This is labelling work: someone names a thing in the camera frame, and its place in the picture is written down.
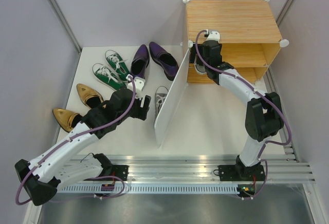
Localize green sneaker lower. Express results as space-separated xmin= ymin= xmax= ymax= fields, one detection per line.
xmin=92 ymin=63 xmax=125 ymax=90

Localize white slotted cable duct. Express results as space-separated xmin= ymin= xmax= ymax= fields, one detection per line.
xmin=59 ymin=182 xmax=240 ymax=195

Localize white cabinet door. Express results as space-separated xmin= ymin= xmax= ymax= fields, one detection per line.
xmin=154 ymin=49 xmax=190 ymax=147

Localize green sneaker upper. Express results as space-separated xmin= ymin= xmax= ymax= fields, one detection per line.
xmin=105 ymin=50 xmax=130 ymax=80

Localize purple loafer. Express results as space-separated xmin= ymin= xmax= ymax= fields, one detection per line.
xmin=130 ymin=44 xmax=150 ymax=79
xmin=149 ymin=42 xmax=179 ymax=81

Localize purple loafer left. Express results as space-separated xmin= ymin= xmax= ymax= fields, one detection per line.
xmin=130 ymin=44 xmax=150 ymax=79

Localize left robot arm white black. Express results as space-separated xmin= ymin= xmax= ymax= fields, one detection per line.
xmin=14 ymin=88 xmax=151 ymax=206

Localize aluminium mounting rail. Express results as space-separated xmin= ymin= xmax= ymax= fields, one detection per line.
xmin=108 ymin=147 xmax=315 ymax=184

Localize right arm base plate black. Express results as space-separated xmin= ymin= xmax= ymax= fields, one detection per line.
xmin=218 ymin=164 xmax=265 ymax=182

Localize purple loafer right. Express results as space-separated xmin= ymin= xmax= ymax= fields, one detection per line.
xmin=149 ymin=42 xmax=179 ymax=81

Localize green sneaker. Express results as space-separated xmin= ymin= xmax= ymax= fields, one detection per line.
xmin=105 ymin=50 xmax=130 ymax=80
xmin=92 ymin=63 xmax=125 ymax=90

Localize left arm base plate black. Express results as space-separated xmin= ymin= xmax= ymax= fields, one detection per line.
xmin=99 ymin=165 xmax=129 ymax=181

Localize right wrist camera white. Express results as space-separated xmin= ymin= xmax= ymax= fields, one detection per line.
xmin=204 ymin=29 xmax=221 ymax=42

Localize wooden shoe cabinet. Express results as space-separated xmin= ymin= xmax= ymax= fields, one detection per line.
xmin=183 ymin=0 xmax=289 ymax=83

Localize grey sneaker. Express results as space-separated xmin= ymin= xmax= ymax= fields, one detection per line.
xmin=154 ymin=86 xmax=169 ymax=120
xmin=193 ymin=55 xmax=207 ymax=75

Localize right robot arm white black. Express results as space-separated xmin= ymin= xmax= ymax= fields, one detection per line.
xmin=192 ymin=40 xmax=284 ymax=182

